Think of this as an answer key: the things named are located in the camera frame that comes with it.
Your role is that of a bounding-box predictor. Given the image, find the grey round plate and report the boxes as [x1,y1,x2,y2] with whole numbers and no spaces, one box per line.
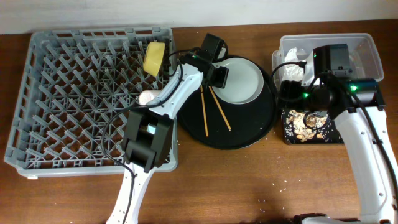
[213,57,264,105]

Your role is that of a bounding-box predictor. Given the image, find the food scraps with rice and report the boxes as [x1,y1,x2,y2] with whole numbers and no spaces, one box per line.
[282,110,330,143]

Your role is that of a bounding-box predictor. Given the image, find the white paper napkin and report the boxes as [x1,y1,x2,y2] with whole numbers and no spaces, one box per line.
[282,47,315,86]

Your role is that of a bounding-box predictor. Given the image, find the yellow plastic bowl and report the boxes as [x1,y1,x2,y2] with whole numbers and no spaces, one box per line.
[143,42,165,77]

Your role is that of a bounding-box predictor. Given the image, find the pink plastic cup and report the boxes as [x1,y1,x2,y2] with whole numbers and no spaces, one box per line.
[138,90,161,106]

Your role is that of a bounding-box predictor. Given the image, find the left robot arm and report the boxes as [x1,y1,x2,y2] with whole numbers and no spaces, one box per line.
[107,34,228,223]

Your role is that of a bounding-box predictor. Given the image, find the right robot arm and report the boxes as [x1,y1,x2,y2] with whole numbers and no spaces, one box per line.
[270,44,397,223]

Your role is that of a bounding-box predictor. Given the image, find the clear plastic waste bin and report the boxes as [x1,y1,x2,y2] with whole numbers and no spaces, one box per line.
[270,33,384,91]

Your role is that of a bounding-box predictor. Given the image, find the grey plastic dishwasher rack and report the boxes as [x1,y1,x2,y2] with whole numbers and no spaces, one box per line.
[4,27,176,179]

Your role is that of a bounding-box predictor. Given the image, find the black rectangular tray bin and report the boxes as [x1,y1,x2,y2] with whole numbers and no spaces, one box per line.
[281,108,343,144]

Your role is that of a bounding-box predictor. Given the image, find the round black serving tray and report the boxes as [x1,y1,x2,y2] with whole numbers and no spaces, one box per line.
[177,63,277,149]

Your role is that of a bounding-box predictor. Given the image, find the left wooden chopstick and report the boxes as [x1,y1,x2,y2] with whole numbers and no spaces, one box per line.
[200,85,209,138]

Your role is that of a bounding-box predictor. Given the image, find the wooden chopstick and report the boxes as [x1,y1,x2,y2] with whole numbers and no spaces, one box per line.
[209,86,232,132]
[200,85,209,138]

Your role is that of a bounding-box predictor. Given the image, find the right wooden chopstick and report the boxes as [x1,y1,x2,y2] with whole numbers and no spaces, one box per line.
[209,86,232,132]

